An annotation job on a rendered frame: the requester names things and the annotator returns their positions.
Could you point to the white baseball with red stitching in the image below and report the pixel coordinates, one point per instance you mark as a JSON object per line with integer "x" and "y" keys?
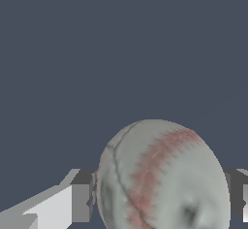
{"x": 168, "y": 181}

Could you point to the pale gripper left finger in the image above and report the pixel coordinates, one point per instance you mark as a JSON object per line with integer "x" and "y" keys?
{"x": 55, "y": 203}

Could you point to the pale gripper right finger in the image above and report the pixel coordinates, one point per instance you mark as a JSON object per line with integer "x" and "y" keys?
{"x": 239, "y": 194}

